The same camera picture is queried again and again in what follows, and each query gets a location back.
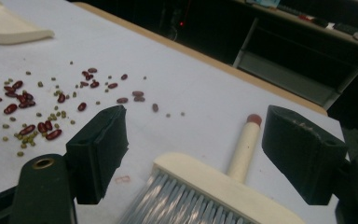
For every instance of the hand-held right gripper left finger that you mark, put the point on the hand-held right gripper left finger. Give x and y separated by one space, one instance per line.
96 155

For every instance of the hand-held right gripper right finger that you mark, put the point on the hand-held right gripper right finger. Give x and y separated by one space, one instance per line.
304 152

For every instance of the pile of red scraps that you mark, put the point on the pile of red scraps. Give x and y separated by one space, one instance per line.
53 134

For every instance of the cream hand brush grey bristles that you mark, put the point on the cream hand brush grey bristles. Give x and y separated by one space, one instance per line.
199 175

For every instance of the cream plastic dustpan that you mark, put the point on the cream plastic dustpan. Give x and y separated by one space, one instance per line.
6 28

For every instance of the white table mat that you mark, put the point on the white table mat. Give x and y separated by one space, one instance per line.
167 62

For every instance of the white desk frame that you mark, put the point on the white desk frame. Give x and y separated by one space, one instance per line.
279 74

